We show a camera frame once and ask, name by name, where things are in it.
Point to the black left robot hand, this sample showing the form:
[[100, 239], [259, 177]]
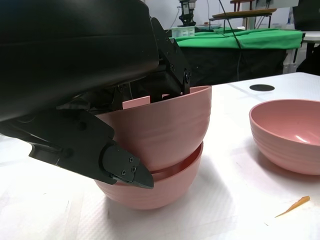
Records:
[[75, 50]]

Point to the pink ribbed plastic bowl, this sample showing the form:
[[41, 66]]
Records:
[[170, 125], [282, 125], [160, 192]]

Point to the white printed box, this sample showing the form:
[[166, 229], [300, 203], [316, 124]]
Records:
[[183, 32]]

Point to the black device on stand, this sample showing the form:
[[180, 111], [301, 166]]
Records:
[[186, 10]]

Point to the green table cloth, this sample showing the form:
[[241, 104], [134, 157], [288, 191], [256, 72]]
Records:
[[262, 37]]

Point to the black monitor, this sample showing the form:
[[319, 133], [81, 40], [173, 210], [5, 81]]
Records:
[[307, 15]]

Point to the white side table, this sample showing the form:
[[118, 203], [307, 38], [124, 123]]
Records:
[[312, 36]]

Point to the thin orange sliver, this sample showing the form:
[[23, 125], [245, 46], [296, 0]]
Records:
[[297, 203]]

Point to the wooden shelf metal frame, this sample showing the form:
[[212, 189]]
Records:
[[250, 12]]

